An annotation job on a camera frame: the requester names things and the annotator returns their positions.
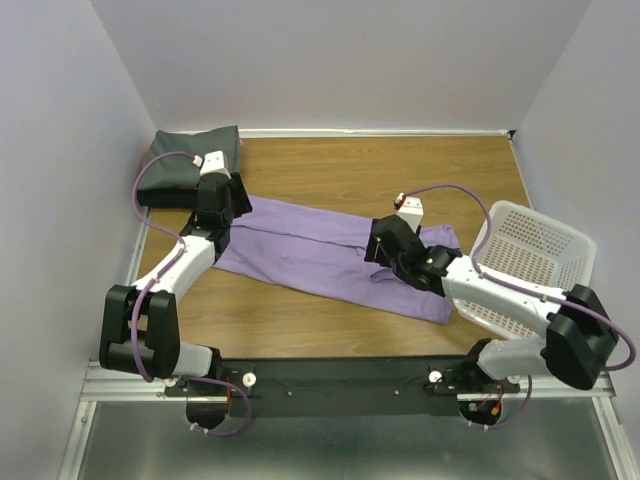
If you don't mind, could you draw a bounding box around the purple t shirt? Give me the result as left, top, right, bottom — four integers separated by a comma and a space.
214, 196, 453, 324

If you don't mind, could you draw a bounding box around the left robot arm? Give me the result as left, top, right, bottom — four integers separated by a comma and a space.
99, 172, 252, 395

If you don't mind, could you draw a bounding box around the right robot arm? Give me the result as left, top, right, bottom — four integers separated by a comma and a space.
365, 214, 620, 392

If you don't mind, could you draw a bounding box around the folded dark grey t shirt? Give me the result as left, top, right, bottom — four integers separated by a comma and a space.
136, 125, 241, 209

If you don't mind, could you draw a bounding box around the white plastic laundry basket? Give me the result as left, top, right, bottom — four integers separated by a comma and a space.
452, 200, 598, 341

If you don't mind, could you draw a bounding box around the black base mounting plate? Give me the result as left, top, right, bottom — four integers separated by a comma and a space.
165, 355, 520, 428

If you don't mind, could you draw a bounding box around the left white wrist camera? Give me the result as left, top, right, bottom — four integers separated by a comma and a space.
199, 150, 231, 178

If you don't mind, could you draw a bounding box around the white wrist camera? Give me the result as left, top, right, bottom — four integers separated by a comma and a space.
394, 194, 424, 234
199, 150, 231, 178

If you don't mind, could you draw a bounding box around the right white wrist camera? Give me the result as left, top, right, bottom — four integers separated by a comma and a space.
394, 194, 424, 234

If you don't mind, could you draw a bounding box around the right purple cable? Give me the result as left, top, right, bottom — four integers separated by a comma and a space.
393, 183, 639, 432

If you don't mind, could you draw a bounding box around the purple cable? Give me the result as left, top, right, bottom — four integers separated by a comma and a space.
129, 151, 254, 436
393, 183, 639, 432

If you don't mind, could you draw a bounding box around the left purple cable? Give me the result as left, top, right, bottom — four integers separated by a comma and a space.
129, 151, 254, 436

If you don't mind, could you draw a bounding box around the aluminium extrusion rail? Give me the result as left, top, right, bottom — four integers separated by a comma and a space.
77, 357, 171, 401

